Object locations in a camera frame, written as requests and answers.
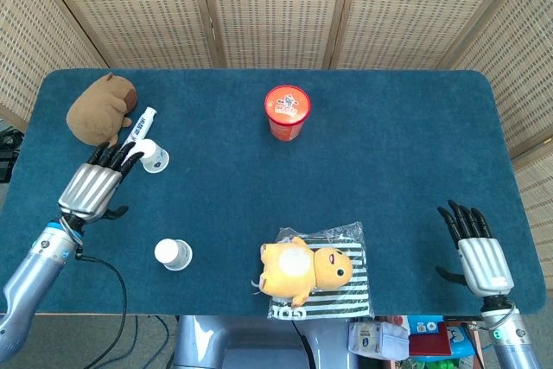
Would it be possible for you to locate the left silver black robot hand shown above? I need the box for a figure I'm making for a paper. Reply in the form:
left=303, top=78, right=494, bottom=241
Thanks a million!
left=57, top=140, right=143, bottom=226

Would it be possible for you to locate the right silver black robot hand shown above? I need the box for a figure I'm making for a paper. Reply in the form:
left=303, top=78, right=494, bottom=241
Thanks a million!
left=435, top=199, right=516, bottom=299

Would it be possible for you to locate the brown capybara plush toy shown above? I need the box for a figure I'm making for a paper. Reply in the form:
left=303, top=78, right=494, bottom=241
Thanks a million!
left=66, top=73, right=138, bottom=149

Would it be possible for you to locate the white tube with blue print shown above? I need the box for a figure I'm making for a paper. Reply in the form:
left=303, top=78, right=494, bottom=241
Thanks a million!
left=120, top=106, right=157, bottom=148

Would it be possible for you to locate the blue printed box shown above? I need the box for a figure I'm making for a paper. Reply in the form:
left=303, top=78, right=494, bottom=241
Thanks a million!
left=408, top=315, right=446, bottom=335

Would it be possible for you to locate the black device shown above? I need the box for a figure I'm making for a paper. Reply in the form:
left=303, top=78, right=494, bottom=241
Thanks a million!
left=0, top=126, right=22, bottom=184

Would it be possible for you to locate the red book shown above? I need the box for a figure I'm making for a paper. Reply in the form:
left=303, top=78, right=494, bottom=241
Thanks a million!
left=408, top=322, right=453, bottom=357

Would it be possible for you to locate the blue felt table cover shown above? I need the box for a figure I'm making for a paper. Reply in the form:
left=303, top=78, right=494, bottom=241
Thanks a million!
left=0, top=68, right=548, bottom=316

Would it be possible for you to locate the striped clear plastic bag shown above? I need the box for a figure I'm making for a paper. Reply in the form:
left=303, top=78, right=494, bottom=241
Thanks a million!
left=266, top=221, right=376, bottom=321

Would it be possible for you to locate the white tissue pack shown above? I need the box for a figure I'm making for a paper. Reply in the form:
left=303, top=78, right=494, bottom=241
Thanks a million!
left=347, top=319, right=410, bottom=361

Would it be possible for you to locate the woven rattan screen panel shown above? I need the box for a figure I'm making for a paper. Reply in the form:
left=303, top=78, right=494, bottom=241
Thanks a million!
left=196, top=0, right=358, bottom=70
left=0, top=0, right=109, bottom=128
left=448, top=0, right=553, bottom=266
left=330, top=0, right=541, bottom=70
left=32, top=0, right=224, bottom=70

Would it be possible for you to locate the grey-blue robot torso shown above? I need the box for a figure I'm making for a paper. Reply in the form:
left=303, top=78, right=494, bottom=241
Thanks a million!
left=172, top=315, right=359, bottom=369

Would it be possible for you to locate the yellow plush toy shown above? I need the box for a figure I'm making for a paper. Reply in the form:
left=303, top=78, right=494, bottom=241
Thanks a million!
left=251, top=237, right=353, bottom=309

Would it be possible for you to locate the red canister with printed lid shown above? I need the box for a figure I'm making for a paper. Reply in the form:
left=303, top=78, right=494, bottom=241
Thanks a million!
left=264, top=85, right=312, bottom=143

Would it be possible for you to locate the black cable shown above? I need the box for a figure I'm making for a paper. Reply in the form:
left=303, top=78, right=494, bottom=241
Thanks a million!
left=75, top=251, right=129, bottom=369

